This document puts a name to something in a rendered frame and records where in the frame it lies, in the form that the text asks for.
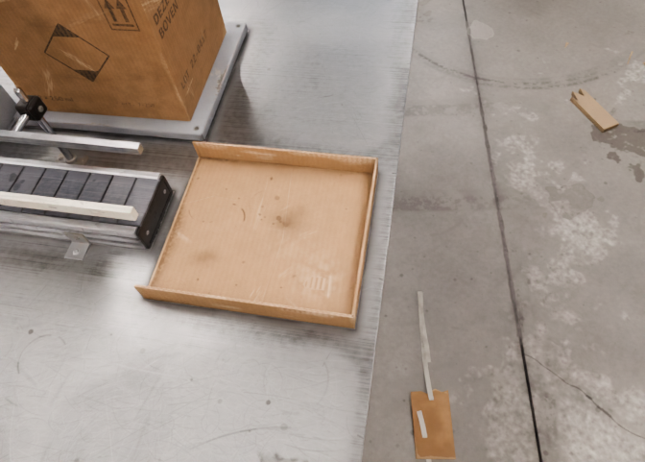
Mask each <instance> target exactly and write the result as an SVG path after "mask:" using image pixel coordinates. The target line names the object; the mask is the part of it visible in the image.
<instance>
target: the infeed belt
mask: <svg viewBox="0 0 645 462"><path fill-rule="evenodd" d="M159 183H160V180H157V179H147V178H137V177H129V176H119V175H114V176H113V175H110V174H101V173H90V172H83V171H74V170H69V171H68V170H64V169H56V168H46V167H36V166H28V165H26V166H25V165H18V164H9V163H0V191H2V192H10V193H18V194H27V195H36V196H43V197H52V198H61V199H69V200H77V201H86V202H94V203H103V204H111V205H119V206H128V207H134V208H135V210H136V211H137V213H138V216H137V218H136V220H135V221H133V220H124V219H116V218H108V217H100V216H92V215H83V214H76V213H68V212H59V211H52V210H43V209H35V208H27V207H12V206H3V205H0V210H4V211H12V212H20V213H28V214H36V215H44V216H52V217H59V218H68V219H76V220H84V221H91V222H100V223H108V224H115V225H123V226H132V227H141V226H142V223H143V221H144V219H145V216H146V214H147V212H148V209H149V207H150V205H151V202H152V200H153V198H154V196H155V193H156V190H157V188H158V186H159Z"/></svg>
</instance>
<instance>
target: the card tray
mask: <svg viewBox="0 0 645 462"><path fill-rule="evenodd" d="M192 143H193V145H194V147H195V150H196V152H197V154H198V156H199V157H198V160H197V162H196V165H195V167H194V170H193V172H192V175H191V178H190V180H189V183H188V185H187V187H186V189H185V192H184V195H183V197H182V200H181V202H180V205H179V209H178V211H177V214H176V217H175V219H174V222H173V224H172V227H171V229H170V231H169V233H168V236H167V239H166V241H165V244H164V246H163V249H162V251H161V254H160V256H159V259H158V262H157V264H156V267H155V270H154V272H153V275H152V278H151V280H150V283H149V285H148V286H145V285H138V284H135V285H134V288H135V289H136V290H137V291H138V292H139V293H140V294H141V295H142V296H143V298H144V299H150V300H157V301H164V302H170V303H177V304H190V305H195V306H202V307H209V308H216V309H222V310H229V311H236V312H243V313H249V314H256V315H263V316H270V317H276V318H282V319H289V320H296V321H302V322H309V323H316V324H323V325H330V326H336V327H343V328H355V322H356V316H357V309H358V303H359V297H360V290H361V283H362V277H363V271H364V264H365V257H366V250H367V245H368V238H369V231H370V219H371V213H372V206H373V200H374V193H375V187H376V181H377V174H378V158H371V157H360V156H350V155H339V154H328V153H318V152H307V151H297V150H286V149H276V148H265V147H254V146H244V145H233V144H223V143H212V142H201V141H193V142H192Z"/></svg>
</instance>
